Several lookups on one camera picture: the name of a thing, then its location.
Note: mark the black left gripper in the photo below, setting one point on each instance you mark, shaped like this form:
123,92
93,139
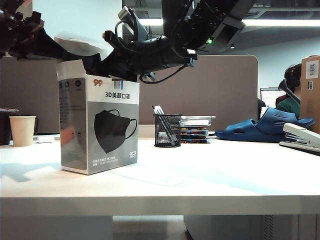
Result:
17,32

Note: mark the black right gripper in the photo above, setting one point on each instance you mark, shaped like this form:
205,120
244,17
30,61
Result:
155,57

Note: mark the white grey mask box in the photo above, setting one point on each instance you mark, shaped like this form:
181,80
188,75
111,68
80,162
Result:
112,155

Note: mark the colourful printed box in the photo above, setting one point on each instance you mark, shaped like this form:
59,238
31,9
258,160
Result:
193,140
193,131

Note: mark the brown cardboard box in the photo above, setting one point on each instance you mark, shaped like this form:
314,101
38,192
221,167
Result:
311,100

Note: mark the black white pen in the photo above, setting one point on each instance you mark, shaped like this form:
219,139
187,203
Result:
155,110
160,110

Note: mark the beige paper cup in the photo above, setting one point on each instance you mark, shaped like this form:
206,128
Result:
23,132

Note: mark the dark lidded container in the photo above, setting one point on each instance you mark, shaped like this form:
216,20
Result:
4,130

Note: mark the black mesh pen holder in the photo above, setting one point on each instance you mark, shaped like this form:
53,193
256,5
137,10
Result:
172,125

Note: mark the clear plastic case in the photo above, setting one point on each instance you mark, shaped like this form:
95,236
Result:
197,121

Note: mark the brown desk partition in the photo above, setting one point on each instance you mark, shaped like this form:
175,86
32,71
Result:
212,87

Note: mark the blue foam slipper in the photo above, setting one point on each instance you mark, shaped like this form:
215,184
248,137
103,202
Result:
240,133
277,117

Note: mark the black chair back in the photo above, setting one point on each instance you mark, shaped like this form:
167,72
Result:
260,110

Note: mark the computer monitor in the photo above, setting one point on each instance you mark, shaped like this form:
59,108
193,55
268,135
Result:
268,97

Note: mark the ceiling light strip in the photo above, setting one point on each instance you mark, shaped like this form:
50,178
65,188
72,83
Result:
287,23

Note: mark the person in green top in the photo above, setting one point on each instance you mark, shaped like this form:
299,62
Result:
290,107

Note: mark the white grey stapler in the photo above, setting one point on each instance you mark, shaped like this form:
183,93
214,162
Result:
300,133

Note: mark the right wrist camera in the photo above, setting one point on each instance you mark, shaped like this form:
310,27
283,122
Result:
130,22

